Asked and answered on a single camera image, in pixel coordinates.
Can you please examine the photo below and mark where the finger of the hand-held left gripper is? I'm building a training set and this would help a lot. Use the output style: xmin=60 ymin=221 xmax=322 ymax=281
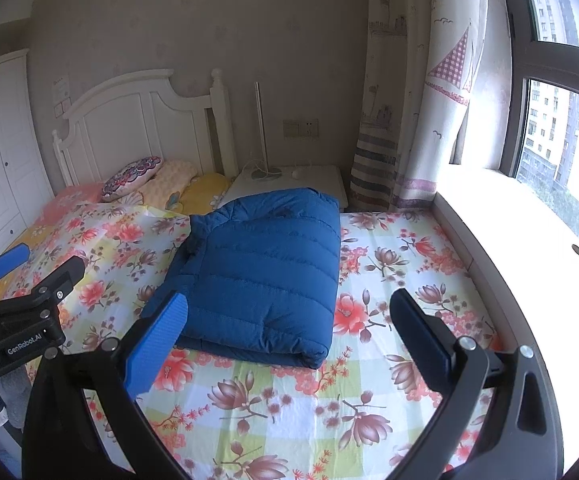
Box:
xmin=0 ymin=242 xmax=31 ymax=306
xmin=0 ymin=255 xmax=86 ymax=321

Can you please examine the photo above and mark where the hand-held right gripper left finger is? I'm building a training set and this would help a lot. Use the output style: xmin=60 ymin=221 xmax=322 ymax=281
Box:
xmin=22 ymin=290 xmax=190 ymax=480

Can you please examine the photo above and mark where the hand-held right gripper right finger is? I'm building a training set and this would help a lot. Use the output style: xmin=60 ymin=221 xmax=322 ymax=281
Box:
xmin=389 ymin=288 xmax=565 ymax=480

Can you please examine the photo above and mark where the blue quilted jacket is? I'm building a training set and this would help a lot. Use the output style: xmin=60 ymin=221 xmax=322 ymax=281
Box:
xmin=140 ymin=187 xmax=343 ymax=371

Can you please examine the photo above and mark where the yellow bed sheet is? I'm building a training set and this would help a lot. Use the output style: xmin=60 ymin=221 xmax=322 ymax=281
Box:
xmin=0 ymin=222 xmax=55 ymax=301

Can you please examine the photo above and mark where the pink pillow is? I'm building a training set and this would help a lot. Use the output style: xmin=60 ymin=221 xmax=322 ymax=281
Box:
xmin=37 ymin=183 xmax=105 ymax=226

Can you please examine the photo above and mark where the patterned round pillow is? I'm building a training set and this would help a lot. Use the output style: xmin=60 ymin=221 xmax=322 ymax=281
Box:
xmin=101 ymin=156 xmax=163 ymax=203

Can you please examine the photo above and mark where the floral quilt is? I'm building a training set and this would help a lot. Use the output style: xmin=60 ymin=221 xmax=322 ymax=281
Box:
xmin=0 ymin=202 xmax=505 ymax=480

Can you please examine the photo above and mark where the white windowsill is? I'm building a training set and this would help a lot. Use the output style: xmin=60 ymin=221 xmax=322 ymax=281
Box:
xmin=432 ymin=165 xmax=579 ymax=461

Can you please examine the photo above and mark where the cream textured pillow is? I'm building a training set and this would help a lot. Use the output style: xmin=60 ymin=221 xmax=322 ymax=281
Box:
xmin=137 ymin=159 xmax=198 ymax=208

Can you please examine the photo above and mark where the white bed headboard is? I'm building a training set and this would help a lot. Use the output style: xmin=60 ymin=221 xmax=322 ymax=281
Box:
xmin=52 ymin=68 xmax=238 ymax=188

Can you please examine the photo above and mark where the yellow pillow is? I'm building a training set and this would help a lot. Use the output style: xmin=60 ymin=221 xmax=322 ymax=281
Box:
xmin=177 ymin=172 xmax=231 ymax=213

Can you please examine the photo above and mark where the white nightstand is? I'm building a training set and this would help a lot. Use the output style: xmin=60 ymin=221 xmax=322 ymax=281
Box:
xmin=218 ymin=165 xmax=347 ymax=211

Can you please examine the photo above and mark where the printed striped curtain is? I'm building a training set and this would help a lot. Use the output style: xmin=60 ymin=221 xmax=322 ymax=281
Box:
xmin=349 ymin=0 xmax=490 ymax=213

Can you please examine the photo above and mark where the dark framed window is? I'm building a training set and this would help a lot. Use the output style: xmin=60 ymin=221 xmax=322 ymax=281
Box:
xmin=497 ymin=0 xmax=579 ymax=281

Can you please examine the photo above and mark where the white pole lamp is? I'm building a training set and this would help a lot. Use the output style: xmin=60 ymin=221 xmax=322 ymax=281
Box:
xmin=250 ymin=81 xmax=284 ymax=181

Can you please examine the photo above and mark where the wall socket panel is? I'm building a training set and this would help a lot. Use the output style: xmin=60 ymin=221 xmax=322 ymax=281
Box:
xmin=283 ymin=118 xmax=319 ymax=137

